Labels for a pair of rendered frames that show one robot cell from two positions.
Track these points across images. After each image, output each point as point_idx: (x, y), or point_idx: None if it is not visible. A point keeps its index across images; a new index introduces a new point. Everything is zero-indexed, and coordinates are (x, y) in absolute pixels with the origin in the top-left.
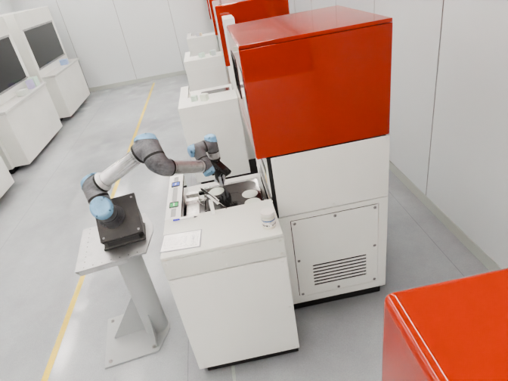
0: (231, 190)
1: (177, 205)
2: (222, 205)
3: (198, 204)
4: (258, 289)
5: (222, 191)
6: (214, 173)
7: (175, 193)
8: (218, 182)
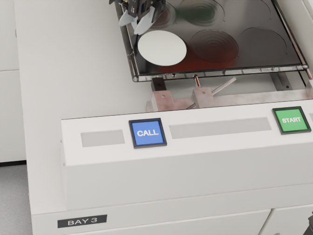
0: (163, 15)
1: (295, 109)
2: (246, 34)
3: (216, 97)
4: None
5: (168, 33)
6: (152, 1)
7: (212, 130)
8: (155, 20)
